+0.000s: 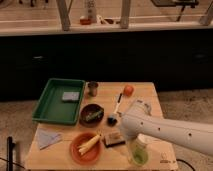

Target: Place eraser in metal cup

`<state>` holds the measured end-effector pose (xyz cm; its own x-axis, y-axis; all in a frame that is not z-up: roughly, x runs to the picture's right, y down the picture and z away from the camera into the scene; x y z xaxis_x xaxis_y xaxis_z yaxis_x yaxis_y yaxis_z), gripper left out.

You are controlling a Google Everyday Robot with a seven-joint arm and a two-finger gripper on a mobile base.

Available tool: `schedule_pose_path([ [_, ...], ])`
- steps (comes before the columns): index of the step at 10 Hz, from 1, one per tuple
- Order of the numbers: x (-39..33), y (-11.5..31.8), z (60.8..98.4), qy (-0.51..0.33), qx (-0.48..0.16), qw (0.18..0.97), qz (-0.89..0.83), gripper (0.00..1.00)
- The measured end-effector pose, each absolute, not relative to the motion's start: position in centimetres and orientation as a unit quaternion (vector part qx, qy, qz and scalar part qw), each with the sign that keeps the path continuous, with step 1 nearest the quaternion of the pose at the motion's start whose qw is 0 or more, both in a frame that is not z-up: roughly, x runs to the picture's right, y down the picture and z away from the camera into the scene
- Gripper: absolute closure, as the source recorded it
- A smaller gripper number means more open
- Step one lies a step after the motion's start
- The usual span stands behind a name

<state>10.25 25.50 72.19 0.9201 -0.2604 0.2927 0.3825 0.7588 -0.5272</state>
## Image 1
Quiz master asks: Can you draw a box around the black cable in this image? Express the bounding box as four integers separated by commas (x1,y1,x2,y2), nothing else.
176,158,198,171

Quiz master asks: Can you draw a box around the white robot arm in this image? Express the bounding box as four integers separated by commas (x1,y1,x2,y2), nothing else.
120,99,213,156

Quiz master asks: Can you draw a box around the black stand on floor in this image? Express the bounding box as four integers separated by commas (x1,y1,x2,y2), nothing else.
6,136,15,171

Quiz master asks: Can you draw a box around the white handled dish brush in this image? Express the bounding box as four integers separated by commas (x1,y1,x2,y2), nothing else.
107,94,122,126

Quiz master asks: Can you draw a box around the wooden block eraser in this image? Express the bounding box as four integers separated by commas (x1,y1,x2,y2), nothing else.
104,132,125,147

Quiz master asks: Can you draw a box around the dark brown bowl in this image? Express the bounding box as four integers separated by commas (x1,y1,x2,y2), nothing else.
79,104,104,128

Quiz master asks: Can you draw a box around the grey folded cloth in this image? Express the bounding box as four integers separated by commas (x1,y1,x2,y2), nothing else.
36,129,62,150

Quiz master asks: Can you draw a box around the orange plate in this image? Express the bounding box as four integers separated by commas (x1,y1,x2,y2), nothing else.
69,132,102,165

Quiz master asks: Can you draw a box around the small metal cup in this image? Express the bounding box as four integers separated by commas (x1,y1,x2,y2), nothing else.
88,81,98,97

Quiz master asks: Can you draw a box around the green plastic tray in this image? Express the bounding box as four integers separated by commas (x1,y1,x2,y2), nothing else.
32,78,85,125

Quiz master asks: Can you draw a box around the red object on shelf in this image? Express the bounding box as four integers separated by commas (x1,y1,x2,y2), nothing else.
80,16,92,25

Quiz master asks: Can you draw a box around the grey sponge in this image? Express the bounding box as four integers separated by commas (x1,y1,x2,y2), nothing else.
62,92,80,102

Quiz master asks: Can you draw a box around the clear bowl with green food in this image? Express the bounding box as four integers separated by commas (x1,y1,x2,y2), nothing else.
127,140,148,166

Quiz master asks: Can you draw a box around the white bottle on shelf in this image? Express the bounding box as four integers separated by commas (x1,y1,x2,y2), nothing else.
85,0,97,23

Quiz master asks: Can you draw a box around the green vegetable piece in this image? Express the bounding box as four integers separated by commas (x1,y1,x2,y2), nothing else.
85,111,102,121

